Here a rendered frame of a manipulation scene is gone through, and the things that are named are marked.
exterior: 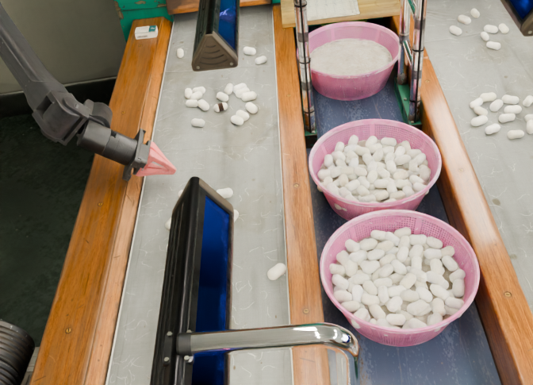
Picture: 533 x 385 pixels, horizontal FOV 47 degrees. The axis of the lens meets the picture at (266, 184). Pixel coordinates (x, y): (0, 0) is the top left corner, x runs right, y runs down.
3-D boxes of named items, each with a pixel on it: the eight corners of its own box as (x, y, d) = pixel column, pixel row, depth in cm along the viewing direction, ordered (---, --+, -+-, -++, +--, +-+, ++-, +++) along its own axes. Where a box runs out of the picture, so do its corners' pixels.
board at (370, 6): (282, 28, 170) (281, 24, 170) (280, 2, 181) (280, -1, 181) (403, 15, 168) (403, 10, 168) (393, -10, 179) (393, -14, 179)
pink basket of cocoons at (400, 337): (329, 370, 103) (327, 337, 97) (316, 248, 123) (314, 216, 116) (492, 357, 102) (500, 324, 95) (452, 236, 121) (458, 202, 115)
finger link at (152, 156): (184, 146, 132) (143, 128, 128) (182, 168, 127) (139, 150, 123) (170, 167, 136) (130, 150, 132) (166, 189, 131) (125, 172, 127)
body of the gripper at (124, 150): (149, 130, 129) (116, 116, 126) (143, 162, 122) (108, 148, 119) (136, 151, 133) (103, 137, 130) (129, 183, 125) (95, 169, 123)
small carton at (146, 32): (136, 40, 175) (134, 33, 173) (137, 33, 177) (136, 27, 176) (156, 37, 174) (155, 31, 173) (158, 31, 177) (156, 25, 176)
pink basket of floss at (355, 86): (354, 121, 151) (354, 89, 145) (278, 83, 167) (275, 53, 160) (421, 72, 163) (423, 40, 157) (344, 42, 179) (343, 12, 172)
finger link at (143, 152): (183, 153, 130) (142, 136, 127) (181, 176, 125) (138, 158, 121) (169, 175, 134) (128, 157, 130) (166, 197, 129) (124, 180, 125)
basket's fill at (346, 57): (310, 105, 157) (308, 86, 153) (304, 58, 173) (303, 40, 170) (399, 95, 156) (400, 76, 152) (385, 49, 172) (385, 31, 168)
